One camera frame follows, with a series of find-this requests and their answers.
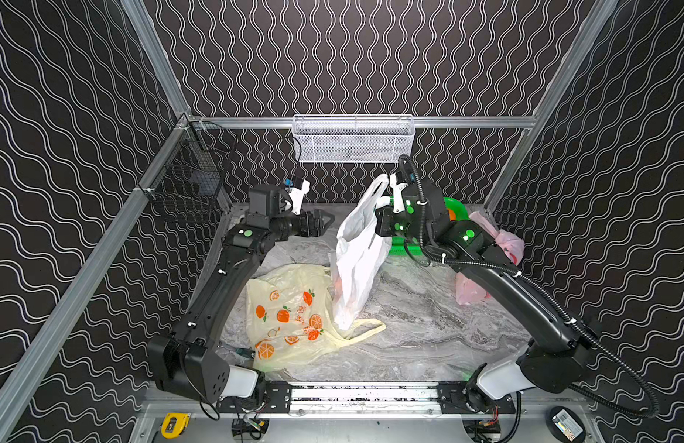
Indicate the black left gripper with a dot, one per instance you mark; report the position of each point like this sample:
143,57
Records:
308,223

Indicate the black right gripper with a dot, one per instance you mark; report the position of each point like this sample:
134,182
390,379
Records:
385,215

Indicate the white plastic bag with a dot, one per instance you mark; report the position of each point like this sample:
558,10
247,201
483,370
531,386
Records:
359,254

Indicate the yellow bag with orange print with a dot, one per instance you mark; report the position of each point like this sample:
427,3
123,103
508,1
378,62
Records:
289,318

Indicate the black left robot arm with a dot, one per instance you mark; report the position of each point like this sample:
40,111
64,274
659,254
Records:
184,362

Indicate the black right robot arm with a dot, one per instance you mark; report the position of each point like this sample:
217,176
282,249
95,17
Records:
560,345

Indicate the yellow tape measure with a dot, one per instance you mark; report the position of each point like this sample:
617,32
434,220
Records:
174,425

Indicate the black round device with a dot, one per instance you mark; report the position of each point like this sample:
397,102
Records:
565,425

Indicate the white wire mesh basket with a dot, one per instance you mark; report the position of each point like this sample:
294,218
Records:
362,139

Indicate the black wire basket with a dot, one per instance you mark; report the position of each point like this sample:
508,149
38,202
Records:
187,188

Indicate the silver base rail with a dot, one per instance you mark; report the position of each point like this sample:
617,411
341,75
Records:
400,399

